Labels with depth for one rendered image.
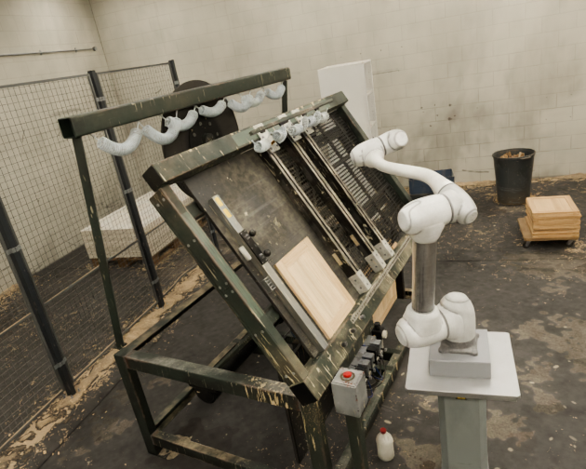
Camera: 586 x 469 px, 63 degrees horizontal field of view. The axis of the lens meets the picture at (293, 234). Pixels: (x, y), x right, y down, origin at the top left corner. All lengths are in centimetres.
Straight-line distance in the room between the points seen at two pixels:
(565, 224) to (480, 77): 287
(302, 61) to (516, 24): 301
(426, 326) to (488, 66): 567
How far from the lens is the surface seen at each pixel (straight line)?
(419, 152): 771
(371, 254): 312
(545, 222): 545
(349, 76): 623
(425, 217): 196
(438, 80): 753
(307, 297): 255
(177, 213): 221
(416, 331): 228
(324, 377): 240
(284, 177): 283
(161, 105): 294
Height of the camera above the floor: 231
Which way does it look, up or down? 21 degrees down
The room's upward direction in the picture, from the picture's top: 10 degrees counter-clockwise
